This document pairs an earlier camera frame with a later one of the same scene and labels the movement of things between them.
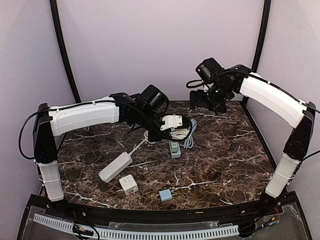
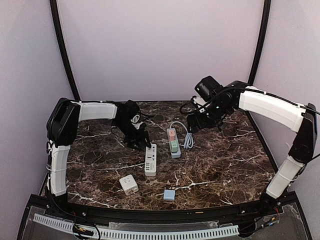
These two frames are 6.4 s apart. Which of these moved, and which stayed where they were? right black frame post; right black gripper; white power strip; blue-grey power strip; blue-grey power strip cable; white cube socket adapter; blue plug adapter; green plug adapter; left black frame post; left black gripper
Moved: blue plug adapter; right black gripper; left black gripper; white power strip
Stayed: white cube socket adapter; blue-grey power strip; left black frame post; blue-grey power strip cable; right black frame post; green plug adapter
